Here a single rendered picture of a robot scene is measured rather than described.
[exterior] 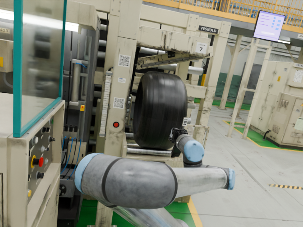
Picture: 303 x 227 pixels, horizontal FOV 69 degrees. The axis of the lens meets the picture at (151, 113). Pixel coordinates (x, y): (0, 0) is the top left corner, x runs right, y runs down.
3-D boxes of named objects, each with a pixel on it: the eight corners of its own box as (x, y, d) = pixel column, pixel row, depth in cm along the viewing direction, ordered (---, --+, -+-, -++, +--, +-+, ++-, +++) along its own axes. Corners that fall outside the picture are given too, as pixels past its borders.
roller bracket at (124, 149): (121, 159, 152) (123, 146, 149) (119, 137, 189) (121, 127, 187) (126, 159, 152) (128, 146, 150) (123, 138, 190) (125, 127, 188)
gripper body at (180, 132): (184, 128, 126) (191, 133, 114) (181, 142, 127) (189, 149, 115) (171, 126, 124) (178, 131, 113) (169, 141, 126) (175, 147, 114)
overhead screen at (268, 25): (252, 37, 470) (259, 10, 457) (251, 37, 475) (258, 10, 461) (277, 42, 478) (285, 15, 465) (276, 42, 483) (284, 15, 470)
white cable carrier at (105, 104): (99, 137, 158) (106, 70, 146) (99, 134, 162) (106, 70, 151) (105, 137, 158) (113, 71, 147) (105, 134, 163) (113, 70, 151)
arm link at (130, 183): (148, 164, 45) (238, 166, 98) (107, 156, 53) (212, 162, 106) (140, 224, 43) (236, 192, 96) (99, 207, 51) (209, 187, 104)
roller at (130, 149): (125, 153, 155) (126, 148, 154) (125, 150, 159) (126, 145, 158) (172, 157, 162) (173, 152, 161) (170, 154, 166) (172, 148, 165)
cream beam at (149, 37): (135, 44, 168) (137, 24, 164) (132, 45, 192) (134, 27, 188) (207, 57, 180) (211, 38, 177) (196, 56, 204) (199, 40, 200)
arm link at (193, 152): (187, 165, 98) (185, 144, 96) (178, 156, 110) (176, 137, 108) (206, 161, 99) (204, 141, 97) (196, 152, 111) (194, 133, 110)
